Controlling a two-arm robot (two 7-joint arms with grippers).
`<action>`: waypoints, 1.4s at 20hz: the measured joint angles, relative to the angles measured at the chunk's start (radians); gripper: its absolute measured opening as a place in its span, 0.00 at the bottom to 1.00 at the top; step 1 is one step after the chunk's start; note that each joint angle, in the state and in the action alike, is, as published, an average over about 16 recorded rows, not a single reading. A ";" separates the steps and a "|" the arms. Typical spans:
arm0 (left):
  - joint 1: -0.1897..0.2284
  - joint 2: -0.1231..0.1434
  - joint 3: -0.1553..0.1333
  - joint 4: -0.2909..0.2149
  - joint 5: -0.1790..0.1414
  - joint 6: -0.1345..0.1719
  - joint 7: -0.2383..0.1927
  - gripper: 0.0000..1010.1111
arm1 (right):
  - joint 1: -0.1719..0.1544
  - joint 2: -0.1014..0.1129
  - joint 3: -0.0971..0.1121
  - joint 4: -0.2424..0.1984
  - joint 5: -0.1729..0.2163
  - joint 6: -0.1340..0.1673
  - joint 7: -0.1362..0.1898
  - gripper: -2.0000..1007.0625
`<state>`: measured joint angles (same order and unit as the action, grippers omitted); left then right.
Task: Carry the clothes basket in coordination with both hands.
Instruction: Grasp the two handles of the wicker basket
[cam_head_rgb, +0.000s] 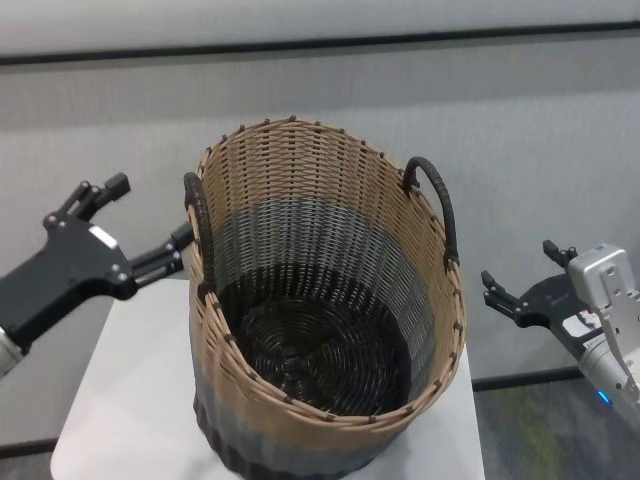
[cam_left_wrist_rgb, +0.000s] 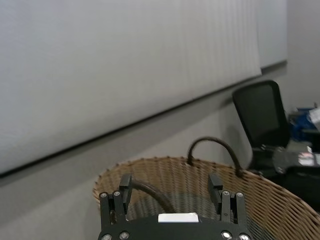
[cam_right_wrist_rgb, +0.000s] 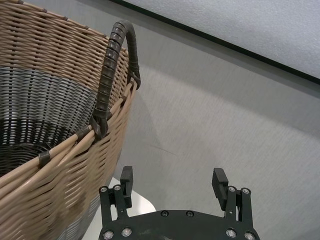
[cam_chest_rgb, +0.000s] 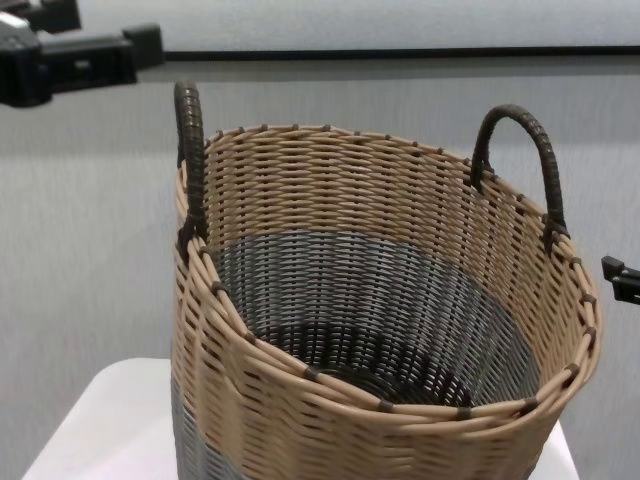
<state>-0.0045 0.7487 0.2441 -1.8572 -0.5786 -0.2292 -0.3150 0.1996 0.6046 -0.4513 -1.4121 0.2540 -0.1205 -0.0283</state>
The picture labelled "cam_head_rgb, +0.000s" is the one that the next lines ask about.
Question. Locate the black wall trim strip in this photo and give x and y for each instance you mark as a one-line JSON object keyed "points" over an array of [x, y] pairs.
{"points": [[320, 44]]}

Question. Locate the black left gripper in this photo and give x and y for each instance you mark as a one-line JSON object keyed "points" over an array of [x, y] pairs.
{"points": [[70, 270]]}

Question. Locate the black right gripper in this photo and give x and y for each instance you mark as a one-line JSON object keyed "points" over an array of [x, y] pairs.
{"points": [[550, 305]]}

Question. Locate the white rounded pedestal table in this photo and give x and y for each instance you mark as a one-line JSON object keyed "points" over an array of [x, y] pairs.
{"points": [[125, 375]]}

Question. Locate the tan grey woven laundry basket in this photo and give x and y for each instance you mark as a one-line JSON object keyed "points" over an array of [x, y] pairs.
{"points": [[320, 200]]}

